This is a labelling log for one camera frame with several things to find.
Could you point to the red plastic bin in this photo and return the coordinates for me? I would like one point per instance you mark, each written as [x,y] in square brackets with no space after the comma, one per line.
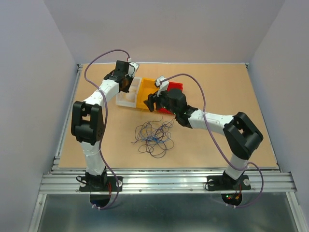
[172,85]

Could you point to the white plastic bin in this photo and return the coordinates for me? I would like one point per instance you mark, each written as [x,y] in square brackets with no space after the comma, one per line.
[129,99]

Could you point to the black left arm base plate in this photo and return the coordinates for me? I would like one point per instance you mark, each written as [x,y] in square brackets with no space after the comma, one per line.
[99,183]

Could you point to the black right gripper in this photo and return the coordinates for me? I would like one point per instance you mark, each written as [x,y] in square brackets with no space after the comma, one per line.
[153,97]

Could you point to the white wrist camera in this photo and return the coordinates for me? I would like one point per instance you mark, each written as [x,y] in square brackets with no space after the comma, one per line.
[133,67]
[162,84]

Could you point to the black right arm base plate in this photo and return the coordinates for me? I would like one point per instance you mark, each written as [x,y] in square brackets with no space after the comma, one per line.
[226,183]

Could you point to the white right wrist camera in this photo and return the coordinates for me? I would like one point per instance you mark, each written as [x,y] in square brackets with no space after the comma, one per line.
[162,84]

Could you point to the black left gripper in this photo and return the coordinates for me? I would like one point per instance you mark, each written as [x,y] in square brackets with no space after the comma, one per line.
[126,90]

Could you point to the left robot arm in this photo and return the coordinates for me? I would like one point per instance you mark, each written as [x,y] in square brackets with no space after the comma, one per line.
[87,122]

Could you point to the yellow plastic bin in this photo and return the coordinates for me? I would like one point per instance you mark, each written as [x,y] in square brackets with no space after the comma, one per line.
[147,86]

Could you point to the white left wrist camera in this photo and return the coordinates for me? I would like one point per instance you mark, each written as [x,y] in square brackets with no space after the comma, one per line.
[133,67]

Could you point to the aluminium mounting rail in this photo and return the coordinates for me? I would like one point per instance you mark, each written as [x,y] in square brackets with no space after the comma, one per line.
[174,181]

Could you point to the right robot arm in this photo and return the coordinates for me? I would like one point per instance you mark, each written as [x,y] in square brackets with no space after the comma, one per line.
[242,135]

